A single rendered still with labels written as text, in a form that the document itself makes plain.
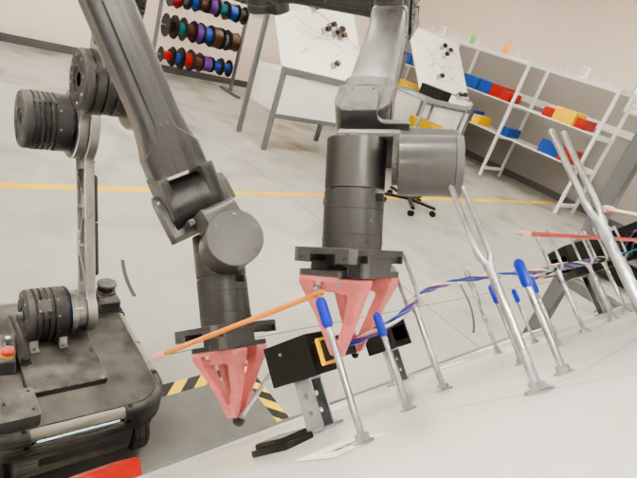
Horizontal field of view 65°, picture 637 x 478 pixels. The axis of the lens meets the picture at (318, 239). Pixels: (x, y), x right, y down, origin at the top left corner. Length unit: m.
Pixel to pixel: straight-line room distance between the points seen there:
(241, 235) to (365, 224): 0.13
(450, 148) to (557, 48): 8.58
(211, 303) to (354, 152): 0.23
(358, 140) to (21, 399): 1.33
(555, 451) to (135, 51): 0.51
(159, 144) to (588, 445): 0.48
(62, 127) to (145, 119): 1.17
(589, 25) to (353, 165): 8.53
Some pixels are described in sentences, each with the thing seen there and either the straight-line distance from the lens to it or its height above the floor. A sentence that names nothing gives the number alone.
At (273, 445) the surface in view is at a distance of 0.46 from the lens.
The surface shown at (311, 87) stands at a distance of 5.50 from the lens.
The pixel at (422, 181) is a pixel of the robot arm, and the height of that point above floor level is 1.32.
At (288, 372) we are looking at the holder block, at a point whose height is 1.11.
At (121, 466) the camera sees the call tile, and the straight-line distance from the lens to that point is 0.38.
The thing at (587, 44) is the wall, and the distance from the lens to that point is 8.86.
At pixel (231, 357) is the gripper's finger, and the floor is 1.08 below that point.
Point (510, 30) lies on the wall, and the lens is 9.52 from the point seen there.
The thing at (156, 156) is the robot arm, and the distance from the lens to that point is 0.57.
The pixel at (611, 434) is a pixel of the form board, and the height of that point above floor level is 1.32.
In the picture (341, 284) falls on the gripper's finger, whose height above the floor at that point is 1.22.
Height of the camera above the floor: 1.42
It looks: 23 degrees down
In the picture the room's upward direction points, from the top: 19 degrees clockwise
